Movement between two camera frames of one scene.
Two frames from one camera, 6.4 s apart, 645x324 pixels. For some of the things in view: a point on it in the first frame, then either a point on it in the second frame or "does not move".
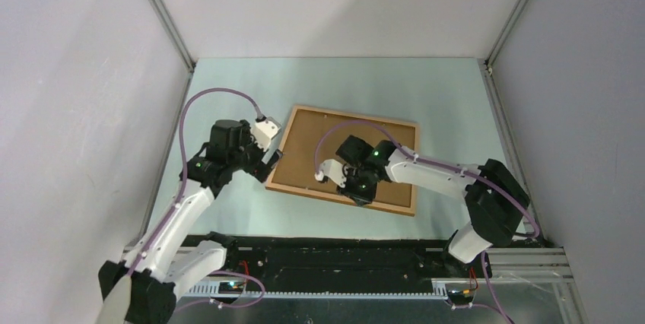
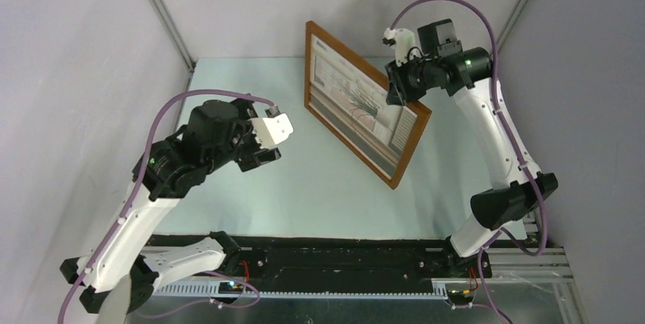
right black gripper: [359, 198] to [398, 93]
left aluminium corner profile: [165, 19] does not move
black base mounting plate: [343, 263] does not move
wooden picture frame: [343, 157] to [349, 98]
